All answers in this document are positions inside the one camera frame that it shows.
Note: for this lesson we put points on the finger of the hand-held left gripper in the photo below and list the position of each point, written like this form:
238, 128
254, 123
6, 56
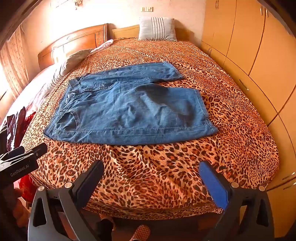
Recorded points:
38, 148

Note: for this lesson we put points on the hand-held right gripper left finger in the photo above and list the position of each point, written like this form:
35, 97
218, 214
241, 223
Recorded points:
90, 183

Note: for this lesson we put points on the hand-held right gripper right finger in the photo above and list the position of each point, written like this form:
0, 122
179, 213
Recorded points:
215, 185

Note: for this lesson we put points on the blue denim pants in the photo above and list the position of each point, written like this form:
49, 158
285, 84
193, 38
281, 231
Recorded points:
129, 111

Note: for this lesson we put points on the red cloth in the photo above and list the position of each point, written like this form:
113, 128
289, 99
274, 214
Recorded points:
26, 187

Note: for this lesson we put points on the dark red clothing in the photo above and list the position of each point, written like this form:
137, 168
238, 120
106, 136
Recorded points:
16, 127

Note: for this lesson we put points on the white duvet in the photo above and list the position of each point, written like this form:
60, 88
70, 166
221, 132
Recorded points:
46, 78

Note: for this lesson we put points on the red dotted slipper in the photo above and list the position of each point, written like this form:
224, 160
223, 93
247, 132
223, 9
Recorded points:
140, 233

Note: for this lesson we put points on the leopard print bed cover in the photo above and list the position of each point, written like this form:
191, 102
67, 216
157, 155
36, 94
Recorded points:
231, 115

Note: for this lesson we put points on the orange patterned curtain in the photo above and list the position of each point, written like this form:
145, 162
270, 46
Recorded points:
13, 60

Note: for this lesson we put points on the dark wooden headboard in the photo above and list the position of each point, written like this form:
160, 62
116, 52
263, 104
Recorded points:
76, 39

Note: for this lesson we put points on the white cloth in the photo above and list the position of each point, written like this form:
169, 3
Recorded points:
103, 45

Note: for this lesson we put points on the light wooden wardrobe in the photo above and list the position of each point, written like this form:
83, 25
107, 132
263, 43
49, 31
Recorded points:
259, 46

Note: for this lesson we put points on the grey striped pillow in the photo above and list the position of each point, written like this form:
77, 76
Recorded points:
157, 29

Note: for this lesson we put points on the wall light switch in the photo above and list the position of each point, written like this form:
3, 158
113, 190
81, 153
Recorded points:
147, 9

